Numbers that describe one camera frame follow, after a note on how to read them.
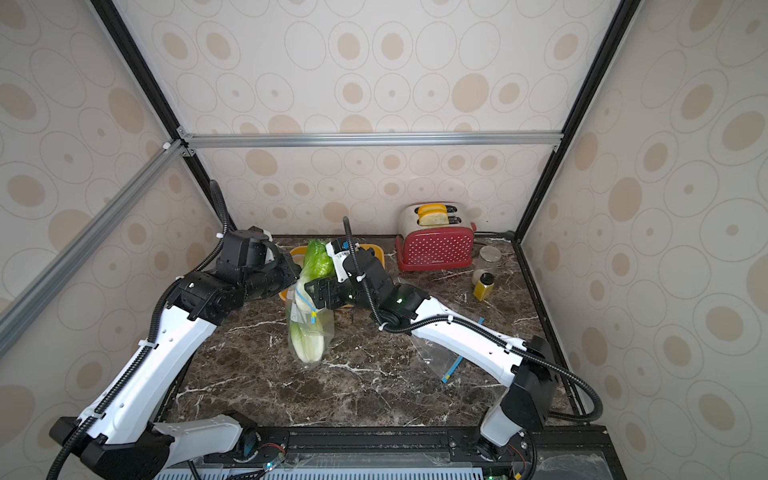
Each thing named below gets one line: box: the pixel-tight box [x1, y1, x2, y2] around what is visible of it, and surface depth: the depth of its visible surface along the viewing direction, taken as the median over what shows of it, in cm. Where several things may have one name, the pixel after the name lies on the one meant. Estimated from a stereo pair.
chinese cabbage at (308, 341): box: [290, 320, 325, 364], surface depth 85 cm
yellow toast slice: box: [418, 204, 448, 221], surface depth 102 cm
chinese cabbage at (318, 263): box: [298, 238, 336, 289], surface depth 69 cm
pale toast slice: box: [418, 212, 449, 226], surface depth 102 cm
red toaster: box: [396, 202, 477, 272], surface depth 104 cm
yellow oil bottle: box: [474, 272, 495, 302], surface depth 99 cm
